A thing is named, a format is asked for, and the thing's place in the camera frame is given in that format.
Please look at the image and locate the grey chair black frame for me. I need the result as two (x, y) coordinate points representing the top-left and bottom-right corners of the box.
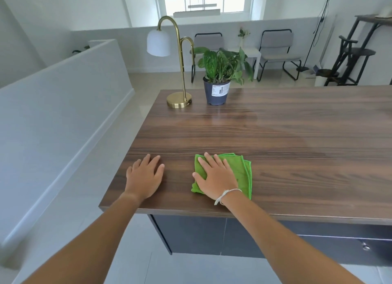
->
(256, 29), (302, 82)
(189, 32), (225, 84)

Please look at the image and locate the white side table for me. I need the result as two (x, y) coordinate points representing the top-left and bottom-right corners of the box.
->
(240, 47), (262, 79)

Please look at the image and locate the window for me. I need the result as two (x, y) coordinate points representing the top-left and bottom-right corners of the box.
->
(164, 0), (246, 15)

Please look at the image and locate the white pendant bar lamp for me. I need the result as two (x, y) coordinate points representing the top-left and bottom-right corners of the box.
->
(173, 0), (221, 18)

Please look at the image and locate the white floor box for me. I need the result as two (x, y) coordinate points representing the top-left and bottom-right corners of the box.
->
(314, 69), (336, 87)

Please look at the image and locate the white string wristband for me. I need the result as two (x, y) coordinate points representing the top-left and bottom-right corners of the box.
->
(214, 188), (243, 206)

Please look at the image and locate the person's left forearm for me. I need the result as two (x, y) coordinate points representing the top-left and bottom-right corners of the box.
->
(21, 192), (144, 284)

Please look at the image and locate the black metal shelf stand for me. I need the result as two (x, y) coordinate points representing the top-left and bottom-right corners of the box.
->
(324, 14), (392, 87)

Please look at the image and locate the small plant in white vase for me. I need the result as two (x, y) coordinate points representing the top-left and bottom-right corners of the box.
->
(238, 28), (251, 48)

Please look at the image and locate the green microfibre cloth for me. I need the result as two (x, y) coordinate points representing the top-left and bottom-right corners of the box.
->
(191, 153), (252, 200)

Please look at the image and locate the green potted plant grey pot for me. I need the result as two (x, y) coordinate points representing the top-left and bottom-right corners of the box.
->
(194, 47), (255, 106)

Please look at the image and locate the black floor lamp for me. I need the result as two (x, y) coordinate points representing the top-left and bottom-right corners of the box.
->
(296, 0), (335, 72)

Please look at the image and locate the person's right forearm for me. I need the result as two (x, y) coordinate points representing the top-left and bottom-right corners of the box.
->
(219, 191), (365, 284)

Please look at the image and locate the white object on shelf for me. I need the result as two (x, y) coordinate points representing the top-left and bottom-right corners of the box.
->
(375, 4), (392, 19)

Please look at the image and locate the gold desk lamp white shade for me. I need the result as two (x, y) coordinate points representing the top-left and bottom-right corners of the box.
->
(147, 16), (195, 109)

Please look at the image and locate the person's left hand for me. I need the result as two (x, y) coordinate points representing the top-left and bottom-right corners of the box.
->
(124, 154), (165, 201)

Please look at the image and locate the dark grey desk cabinet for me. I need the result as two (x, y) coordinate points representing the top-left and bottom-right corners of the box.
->
(147, 214), (392, 267)

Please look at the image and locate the person's right hand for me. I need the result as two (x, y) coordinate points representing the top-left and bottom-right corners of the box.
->
(192, 152), (242, 201)

